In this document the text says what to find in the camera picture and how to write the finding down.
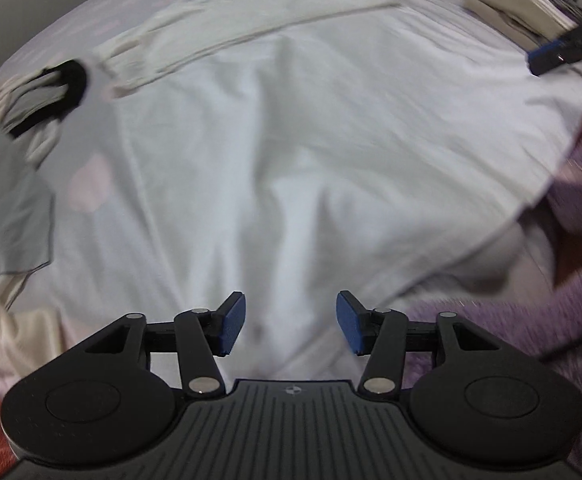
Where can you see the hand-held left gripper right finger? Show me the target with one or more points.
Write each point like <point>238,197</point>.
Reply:
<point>351,322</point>

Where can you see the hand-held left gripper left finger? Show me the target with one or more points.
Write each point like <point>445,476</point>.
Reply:
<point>231,325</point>

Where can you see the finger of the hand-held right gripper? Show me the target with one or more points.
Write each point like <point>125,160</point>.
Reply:
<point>548,57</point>

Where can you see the white t-shirt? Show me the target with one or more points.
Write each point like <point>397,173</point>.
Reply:
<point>296,160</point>

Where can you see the beige folded garment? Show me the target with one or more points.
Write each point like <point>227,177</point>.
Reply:
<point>491,5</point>

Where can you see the purple fleece robe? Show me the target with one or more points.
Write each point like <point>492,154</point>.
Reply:
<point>546,325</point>

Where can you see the polka dot bed sheet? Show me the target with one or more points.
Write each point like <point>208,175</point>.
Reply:
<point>78,195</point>

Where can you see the ivory garment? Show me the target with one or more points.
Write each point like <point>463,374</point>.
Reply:
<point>6,325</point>

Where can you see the grey garment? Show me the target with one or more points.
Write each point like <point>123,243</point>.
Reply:
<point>6,200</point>

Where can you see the off-white long garment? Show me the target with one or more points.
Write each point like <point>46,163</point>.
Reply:
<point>251,15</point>

